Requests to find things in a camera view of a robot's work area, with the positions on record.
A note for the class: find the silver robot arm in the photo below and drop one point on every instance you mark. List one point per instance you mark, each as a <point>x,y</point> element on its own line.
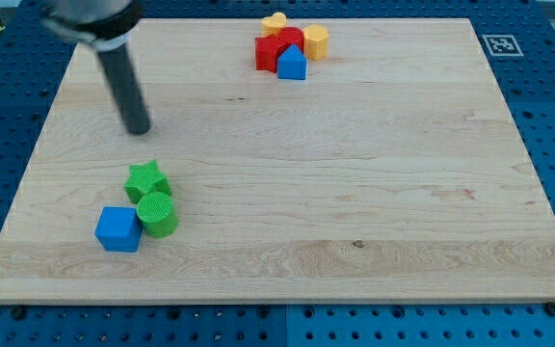
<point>103,25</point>

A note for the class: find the blue cube block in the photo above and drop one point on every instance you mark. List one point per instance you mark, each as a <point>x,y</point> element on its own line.
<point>119,229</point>

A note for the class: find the blue house-shaped block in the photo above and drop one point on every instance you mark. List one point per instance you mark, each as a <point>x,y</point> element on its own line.
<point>292,64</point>

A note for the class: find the light wooden board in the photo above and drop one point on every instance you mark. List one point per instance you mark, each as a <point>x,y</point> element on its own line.
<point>393,174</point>

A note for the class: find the red star block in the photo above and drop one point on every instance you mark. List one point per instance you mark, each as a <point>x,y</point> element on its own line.
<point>266,52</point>

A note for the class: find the green cylinder block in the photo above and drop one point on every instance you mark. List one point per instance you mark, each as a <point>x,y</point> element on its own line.
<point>157,214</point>

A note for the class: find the red cylinder block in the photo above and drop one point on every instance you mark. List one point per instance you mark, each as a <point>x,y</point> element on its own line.
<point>292,35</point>

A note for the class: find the green star block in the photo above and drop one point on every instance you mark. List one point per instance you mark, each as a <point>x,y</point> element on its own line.
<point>144,179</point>

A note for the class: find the yellow hexagon block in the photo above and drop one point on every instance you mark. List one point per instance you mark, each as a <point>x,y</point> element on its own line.
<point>316,41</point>

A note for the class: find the yellow heart block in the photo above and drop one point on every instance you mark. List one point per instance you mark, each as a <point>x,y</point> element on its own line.
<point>273,24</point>

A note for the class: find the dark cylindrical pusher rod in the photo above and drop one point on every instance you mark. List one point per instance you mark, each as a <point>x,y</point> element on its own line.
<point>125,89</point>

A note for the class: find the white fiducial marker tag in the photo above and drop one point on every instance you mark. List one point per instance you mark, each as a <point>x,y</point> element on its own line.
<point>501,45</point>

